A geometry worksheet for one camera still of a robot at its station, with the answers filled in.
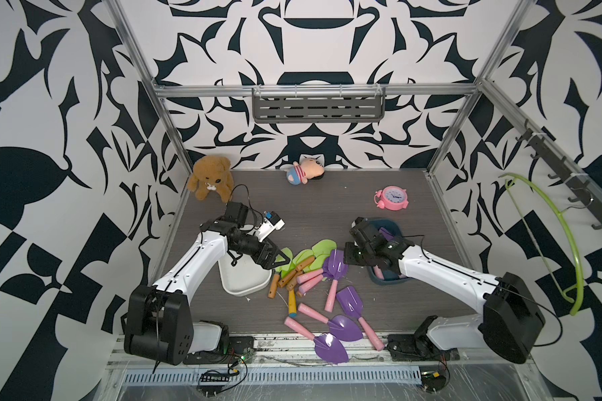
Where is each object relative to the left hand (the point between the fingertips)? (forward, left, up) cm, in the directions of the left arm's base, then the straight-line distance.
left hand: (278, 250), depth 80 cm
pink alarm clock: (+28, -47, -11) cm, 56 cm away
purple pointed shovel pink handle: (+11, -40, -11) cm, 43 cm away
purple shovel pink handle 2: (-14, -24, -13) cm, 30 cm away
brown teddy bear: (+31, +25, +4) cm, 40 cm away
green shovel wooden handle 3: (+6, -15, -12) cm, 20 cm away
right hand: (+1, -22, -4) cm, 22 cm away
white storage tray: (-4, +12, -12) cm, 18 cm away
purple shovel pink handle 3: (-25, -14, -13) cm, 31 cm away
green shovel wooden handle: (-8, +2, -12) cm, 14 cm away
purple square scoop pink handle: (-3, -19, -8) cm, 20 cm away
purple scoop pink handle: (-19, -18, -13) cm, 30 cm away
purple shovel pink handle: (-5, -33, -9) cm, 35 cm away
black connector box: (-35, -43, -15) cm, 57 cm away
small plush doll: (+41, -12, -5) cm, 43 cm away
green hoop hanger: (-23, -69, +14) cm, 74 cm away
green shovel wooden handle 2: (+2, -7, -12) cm, 14 cm away
